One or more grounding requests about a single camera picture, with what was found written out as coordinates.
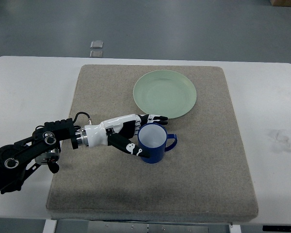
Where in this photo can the beige felt mat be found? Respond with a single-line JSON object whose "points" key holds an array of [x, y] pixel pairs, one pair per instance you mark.
{"points": [[205, 178]]}

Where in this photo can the light green plate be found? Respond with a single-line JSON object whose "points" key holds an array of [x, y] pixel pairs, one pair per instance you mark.
{"points": [[165, 92]]}

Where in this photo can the floor outlet cover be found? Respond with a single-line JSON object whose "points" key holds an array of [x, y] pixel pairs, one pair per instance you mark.
{"points": [[96, 54], [96, 44]]}

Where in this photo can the metal table frame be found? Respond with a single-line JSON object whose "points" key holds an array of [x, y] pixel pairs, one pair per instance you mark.
{"points": [[50, 226]]}

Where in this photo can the lower floor outlet cover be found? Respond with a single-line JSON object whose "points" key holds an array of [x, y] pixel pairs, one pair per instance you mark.
{"points": [[96, 54]]}

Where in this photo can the cardboard box corner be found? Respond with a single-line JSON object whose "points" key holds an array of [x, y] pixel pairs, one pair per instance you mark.
{"points": [[282, 3]]}

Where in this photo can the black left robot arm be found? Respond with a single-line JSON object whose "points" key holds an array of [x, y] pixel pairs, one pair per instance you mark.
{"points": [[20, 160]]}

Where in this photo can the blue enamel mug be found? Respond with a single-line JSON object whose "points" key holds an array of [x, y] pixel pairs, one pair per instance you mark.
{"points": [[154, 139]]}

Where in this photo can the upper floor outlet cover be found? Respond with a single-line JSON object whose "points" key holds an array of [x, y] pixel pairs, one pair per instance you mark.
{"points": [[96, 44]]}

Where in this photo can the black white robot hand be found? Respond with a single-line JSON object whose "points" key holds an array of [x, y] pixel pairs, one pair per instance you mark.
{"points": [[118, 132]]}

